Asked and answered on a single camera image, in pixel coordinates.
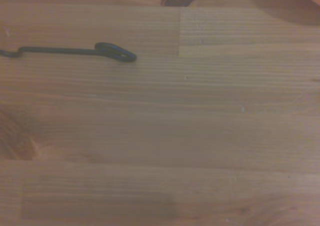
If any black wire plate stand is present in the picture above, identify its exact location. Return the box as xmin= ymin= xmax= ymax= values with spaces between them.
xmin=0 ymin=41 xmax=138 ymax=63

